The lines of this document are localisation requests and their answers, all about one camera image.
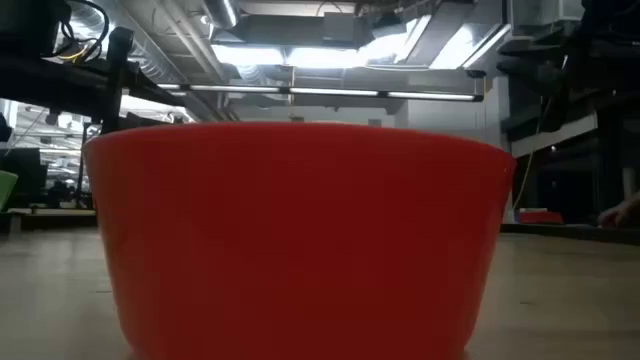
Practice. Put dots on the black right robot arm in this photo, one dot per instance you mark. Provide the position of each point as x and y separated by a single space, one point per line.
590 60

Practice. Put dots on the silver ventilation duct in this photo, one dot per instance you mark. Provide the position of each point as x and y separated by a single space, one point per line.
222 11

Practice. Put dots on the long white light bar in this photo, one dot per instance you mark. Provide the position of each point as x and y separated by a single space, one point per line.
330 92

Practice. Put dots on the green plastic bowl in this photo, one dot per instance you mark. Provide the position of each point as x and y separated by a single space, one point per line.
5 187

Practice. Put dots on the wooden board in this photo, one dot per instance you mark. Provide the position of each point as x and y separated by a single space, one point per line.
55 213

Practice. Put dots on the black monitor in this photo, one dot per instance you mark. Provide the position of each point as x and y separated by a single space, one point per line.
30 175

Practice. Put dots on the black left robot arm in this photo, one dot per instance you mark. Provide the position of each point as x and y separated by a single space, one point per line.
60 82

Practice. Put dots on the flat red object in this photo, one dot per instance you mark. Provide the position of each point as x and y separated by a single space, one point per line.
542 217

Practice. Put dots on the red plastic bowl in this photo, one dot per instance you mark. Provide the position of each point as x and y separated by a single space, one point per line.
300 240

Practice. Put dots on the person's hand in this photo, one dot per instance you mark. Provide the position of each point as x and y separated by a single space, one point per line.
622 212

